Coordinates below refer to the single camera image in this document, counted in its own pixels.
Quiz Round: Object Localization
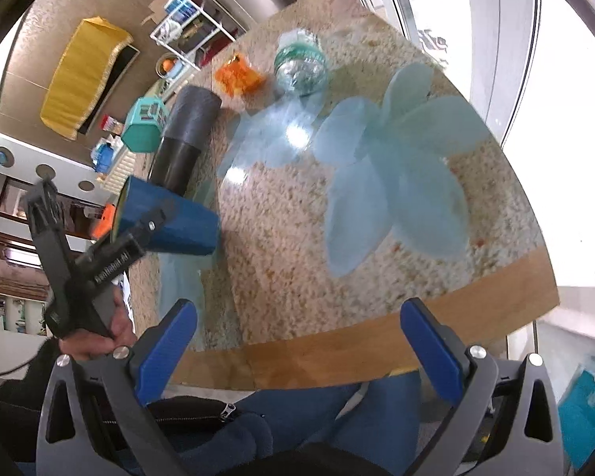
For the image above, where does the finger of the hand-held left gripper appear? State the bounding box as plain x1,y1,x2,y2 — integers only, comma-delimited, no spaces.
124,200,180,253

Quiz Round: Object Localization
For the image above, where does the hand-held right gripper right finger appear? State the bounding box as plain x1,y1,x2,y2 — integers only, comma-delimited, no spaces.
399,297,566,476

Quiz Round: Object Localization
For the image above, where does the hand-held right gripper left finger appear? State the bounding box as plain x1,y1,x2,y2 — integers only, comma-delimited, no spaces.
36,298,199,476

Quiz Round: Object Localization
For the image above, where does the blue cup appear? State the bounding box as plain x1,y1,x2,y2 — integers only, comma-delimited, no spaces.
115,175,222,257

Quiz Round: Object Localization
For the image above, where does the person's left hand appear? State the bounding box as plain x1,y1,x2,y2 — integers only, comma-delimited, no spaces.
59,292,138,362

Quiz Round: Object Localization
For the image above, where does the orange plastic piece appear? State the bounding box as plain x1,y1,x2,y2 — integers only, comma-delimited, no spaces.
90,203,117,240

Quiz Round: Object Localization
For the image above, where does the blue plastic container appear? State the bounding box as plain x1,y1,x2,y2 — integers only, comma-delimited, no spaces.
92,139,121,173

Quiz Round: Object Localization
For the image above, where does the teal hexagonal box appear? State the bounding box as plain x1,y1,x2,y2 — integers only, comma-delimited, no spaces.
120,97,168,154

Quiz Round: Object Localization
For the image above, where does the black and grey tumbler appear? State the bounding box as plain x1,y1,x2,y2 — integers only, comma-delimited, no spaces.
148,84,223,198

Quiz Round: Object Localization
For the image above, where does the floral printed table cover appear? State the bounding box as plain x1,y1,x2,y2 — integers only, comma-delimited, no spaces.
129,0,561,390

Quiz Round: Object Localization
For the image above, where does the bowl with orange fruit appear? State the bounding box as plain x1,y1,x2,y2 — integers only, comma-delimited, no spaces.
155,52,185,80

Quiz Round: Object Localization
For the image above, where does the yellow cloth covered bench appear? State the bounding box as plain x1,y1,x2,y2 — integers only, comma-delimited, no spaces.
40,16,140,141

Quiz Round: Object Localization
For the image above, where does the teal packet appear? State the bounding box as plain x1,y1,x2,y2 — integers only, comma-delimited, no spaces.
558,354,595,457

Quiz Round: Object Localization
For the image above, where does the orange crumpled wrapper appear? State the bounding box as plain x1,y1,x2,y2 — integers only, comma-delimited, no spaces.
214,54,267,97

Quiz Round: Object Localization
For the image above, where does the clear plastic water bottle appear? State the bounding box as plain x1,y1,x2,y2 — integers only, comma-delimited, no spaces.
274,30,329,97

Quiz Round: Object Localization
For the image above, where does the wooden picture frame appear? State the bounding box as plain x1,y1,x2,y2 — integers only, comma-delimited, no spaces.
0,176,36,220

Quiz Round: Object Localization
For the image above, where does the white wire rack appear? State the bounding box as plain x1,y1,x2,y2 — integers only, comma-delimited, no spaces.
150,0,237,71

